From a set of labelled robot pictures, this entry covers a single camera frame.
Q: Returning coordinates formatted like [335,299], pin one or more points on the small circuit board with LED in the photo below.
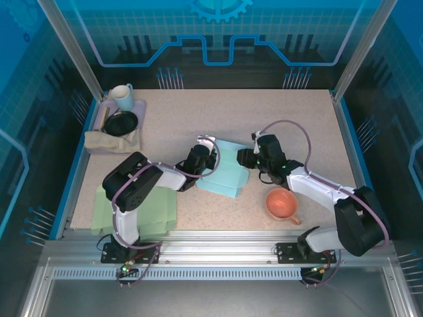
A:
[315,270]
[125,270]

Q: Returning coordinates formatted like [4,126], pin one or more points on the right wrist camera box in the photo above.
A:
[255,137]

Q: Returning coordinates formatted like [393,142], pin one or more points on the light blue mug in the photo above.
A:
[124,97]

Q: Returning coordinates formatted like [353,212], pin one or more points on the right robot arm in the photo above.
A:
[314,185]

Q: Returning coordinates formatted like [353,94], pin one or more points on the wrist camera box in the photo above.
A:
[206,140]
[255,137]

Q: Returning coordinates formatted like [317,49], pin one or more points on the light green paper box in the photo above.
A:
[158,204]

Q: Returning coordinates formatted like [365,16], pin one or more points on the orange cup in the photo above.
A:
[281,204]

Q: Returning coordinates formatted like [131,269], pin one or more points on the light blue paper box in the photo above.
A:
[228,165]

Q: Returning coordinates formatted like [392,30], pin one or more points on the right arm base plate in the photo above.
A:
[285,252]

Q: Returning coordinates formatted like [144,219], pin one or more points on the lavender plastic tray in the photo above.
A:
[140,109]

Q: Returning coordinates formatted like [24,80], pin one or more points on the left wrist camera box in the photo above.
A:
[206,140]

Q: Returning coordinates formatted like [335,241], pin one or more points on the aluminium table rail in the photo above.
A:
[215,247]

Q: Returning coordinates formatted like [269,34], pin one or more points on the black round plate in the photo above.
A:
[120,123]

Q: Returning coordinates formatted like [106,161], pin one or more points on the beige cloth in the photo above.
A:
[109,142]

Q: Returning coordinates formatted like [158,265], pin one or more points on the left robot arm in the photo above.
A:
[127,224]

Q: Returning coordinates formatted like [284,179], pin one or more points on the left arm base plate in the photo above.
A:
[150,252]

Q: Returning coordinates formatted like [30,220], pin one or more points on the aluminium frame post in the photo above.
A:
[360,49]
[72,49]

